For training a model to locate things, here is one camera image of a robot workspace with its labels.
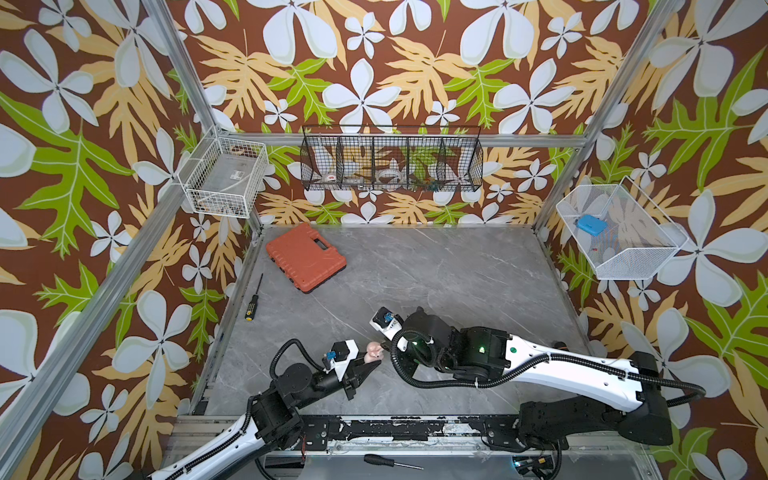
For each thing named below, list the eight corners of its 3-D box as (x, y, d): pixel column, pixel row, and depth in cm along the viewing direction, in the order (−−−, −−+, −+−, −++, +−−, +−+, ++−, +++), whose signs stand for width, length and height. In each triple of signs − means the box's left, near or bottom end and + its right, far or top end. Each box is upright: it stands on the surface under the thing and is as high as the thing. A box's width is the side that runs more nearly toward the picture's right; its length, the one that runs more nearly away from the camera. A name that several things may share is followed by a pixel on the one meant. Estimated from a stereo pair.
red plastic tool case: (304, 296, 101) (300, 288, 97) (268, 252, 114) (264, 243, 110) (348, 268, 109) (346, 259, 105) (309, 229, 122) (307, 220, 118)
